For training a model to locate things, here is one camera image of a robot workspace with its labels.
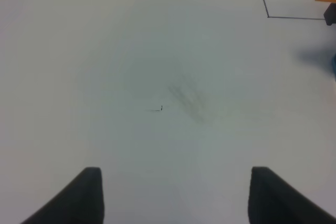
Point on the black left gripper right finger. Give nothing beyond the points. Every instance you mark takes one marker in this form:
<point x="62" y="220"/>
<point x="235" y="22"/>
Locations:
<point x="273" y="200"/>

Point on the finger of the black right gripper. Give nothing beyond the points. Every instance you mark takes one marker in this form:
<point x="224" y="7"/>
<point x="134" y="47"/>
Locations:
<point x="330" y="14"/>

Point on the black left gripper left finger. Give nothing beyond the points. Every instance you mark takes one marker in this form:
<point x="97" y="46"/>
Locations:
<point x="81" y="201"/>

